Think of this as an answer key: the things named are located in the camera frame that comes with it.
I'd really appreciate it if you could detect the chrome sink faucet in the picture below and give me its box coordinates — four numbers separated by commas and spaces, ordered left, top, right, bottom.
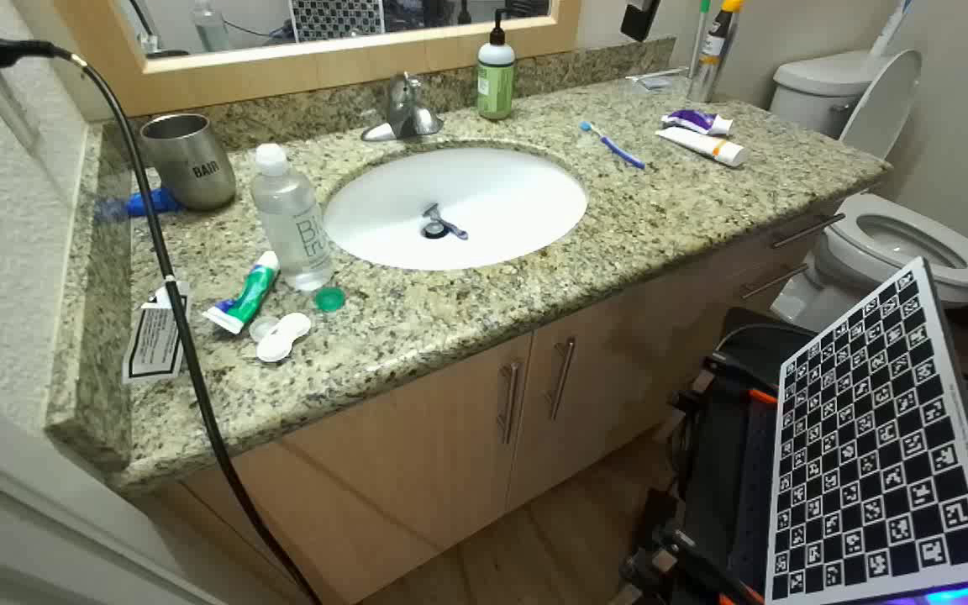
364, 76, 444, 143

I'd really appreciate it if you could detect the black sink drain stopper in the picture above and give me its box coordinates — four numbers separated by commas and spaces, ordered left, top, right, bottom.
419, 203, 471, 241

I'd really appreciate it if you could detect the white oval sink basin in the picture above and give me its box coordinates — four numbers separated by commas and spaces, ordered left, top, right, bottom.
324, 145, 589, 268

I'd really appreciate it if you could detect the green bottle cap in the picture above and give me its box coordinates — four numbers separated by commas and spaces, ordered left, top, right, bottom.
312, 287, 346, 313

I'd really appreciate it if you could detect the blue toothbrush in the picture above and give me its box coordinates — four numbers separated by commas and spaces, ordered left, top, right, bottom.
578, 121, 648, 173

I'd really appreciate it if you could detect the white contact lens case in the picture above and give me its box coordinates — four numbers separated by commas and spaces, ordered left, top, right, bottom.
256, 313, 312, 365

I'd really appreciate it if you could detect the green soap pump bottle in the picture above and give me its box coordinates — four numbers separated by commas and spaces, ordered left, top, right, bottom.
475, 13, 516, 121

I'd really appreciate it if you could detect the wooden vanity cabinet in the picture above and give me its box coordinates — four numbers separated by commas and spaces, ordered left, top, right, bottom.
156, 203, 834, 605

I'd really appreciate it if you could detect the clear plastic water bottle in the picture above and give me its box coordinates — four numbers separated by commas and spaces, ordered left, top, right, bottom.
248, 143, 333, 294

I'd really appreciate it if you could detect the green white toothpaste tube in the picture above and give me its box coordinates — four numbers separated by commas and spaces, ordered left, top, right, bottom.
205, 253, 277, 337

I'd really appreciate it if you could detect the white orange cream tube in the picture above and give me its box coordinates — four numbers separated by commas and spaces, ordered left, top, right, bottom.
654, 128, 741, 170

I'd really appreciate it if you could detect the black robot cart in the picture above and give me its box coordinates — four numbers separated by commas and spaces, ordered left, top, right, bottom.
608, 311, 811, 605

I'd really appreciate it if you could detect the white labelled packet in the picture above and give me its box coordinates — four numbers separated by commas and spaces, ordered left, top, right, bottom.
125, 290, 186, 385

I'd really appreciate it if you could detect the blue razor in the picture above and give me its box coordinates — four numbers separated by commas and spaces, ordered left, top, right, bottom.
97, 188, 186, 220

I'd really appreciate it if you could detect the stainless steel tumbler cup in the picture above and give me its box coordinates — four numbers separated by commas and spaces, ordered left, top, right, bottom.
140, 116, 236, 211

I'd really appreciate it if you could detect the silver orange spray can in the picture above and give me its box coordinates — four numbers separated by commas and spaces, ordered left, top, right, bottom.
685, 0, 741, 106

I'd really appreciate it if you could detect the wooden framed mirror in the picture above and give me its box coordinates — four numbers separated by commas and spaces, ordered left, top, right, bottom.
51, 0, 586, 118

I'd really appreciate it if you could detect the white toilet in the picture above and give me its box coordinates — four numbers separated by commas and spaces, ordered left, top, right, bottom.
768, 51, 968, 330

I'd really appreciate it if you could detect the checkerboard calibration board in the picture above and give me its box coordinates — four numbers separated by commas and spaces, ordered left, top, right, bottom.
764, 260, 968, 605

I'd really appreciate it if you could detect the black power cable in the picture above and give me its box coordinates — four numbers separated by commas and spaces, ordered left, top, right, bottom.
0, 33, 324, 605

